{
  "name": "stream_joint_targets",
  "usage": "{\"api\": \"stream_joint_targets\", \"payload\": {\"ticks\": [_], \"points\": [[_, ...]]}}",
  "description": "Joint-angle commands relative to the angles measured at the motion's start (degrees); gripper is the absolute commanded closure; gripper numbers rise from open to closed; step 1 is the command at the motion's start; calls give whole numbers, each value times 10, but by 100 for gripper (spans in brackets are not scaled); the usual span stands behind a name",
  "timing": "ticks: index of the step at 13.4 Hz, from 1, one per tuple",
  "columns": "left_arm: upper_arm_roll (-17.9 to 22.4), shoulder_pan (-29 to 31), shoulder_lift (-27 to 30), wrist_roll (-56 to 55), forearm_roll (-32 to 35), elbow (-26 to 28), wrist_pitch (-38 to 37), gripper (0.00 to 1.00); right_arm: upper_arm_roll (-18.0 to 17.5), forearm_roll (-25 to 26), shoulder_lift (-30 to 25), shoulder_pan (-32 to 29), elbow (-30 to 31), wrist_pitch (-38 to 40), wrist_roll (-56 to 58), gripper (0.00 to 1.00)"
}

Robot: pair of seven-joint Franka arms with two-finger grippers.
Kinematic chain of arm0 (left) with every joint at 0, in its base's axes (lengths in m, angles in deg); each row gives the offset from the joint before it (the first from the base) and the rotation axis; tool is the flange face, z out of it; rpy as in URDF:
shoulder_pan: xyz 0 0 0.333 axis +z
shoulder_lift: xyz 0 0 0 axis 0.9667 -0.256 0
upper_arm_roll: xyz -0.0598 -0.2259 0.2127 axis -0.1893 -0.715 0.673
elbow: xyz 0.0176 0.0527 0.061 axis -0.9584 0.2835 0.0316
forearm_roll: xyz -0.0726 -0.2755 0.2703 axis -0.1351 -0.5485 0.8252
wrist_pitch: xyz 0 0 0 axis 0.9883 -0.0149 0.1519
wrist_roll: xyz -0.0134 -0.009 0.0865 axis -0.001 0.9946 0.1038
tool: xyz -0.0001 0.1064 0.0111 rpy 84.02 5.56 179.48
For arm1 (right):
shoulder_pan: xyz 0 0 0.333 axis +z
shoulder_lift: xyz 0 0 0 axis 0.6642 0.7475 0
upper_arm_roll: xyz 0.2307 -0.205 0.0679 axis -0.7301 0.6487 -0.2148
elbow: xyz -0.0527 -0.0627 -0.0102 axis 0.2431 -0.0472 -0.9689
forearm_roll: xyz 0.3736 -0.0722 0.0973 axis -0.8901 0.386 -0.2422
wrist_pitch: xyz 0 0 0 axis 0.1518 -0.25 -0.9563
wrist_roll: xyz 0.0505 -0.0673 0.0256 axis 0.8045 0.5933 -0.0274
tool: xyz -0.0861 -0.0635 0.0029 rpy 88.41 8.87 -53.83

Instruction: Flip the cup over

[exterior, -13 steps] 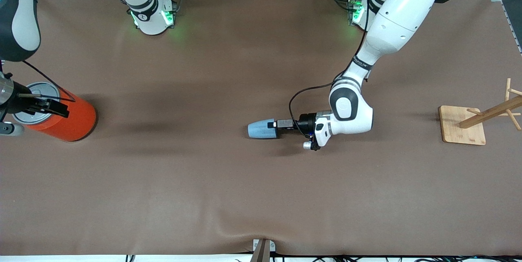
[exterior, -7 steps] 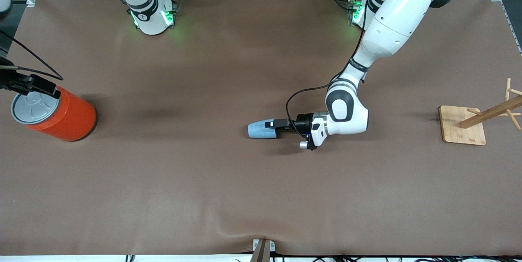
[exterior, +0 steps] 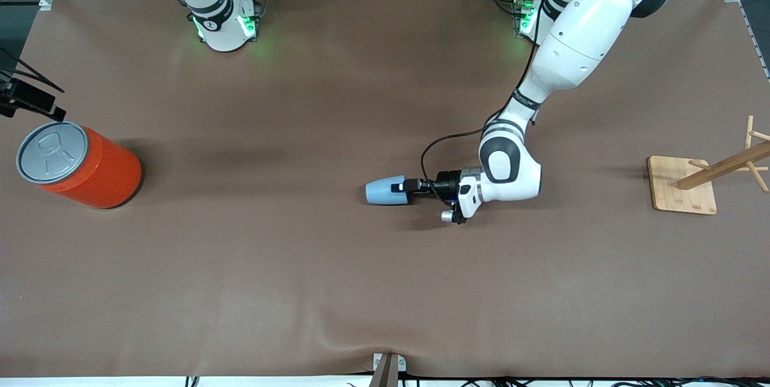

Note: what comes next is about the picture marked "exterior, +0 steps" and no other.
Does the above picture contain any light blue plastic cup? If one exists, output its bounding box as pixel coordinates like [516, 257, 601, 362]
[365, 175, 416, 206]

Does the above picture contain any wooden cup rack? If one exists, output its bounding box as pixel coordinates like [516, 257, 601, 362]
[647, 115, 770, 215]

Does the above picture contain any orange can with grey lid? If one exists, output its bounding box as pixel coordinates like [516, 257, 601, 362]
[16, 120, 144, 210]

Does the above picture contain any brown table mat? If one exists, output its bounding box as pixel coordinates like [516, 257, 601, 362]
[0, 0, 770, 379]

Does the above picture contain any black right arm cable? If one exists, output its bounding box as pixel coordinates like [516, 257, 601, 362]
[0, 50, 64, 93]

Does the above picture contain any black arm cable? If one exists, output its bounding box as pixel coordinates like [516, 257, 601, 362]
[0, 50, 64, 93]
[420, 0, 554, 192]

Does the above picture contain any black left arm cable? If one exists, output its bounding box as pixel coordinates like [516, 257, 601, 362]
[420, 0, 554, 192]

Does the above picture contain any metal camera bracket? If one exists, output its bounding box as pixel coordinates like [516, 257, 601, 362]
[368, 352, 407, 387]

